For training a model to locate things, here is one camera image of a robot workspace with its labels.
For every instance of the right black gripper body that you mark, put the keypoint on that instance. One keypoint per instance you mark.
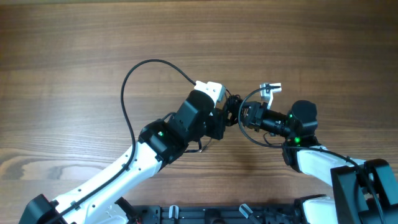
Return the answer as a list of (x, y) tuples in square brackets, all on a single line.
[(257, 121)]

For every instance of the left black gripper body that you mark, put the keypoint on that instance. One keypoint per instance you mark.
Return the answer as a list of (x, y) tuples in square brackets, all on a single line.
[(213, 125)]

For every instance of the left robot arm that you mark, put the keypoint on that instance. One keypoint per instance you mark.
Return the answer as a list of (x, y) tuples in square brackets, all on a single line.
[(159, 144)]

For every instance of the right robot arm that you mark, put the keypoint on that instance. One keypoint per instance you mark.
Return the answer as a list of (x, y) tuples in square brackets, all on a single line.
[(363, 191)]

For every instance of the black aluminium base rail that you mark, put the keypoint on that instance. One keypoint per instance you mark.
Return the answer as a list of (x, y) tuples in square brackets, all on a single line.
[(267, 214)]

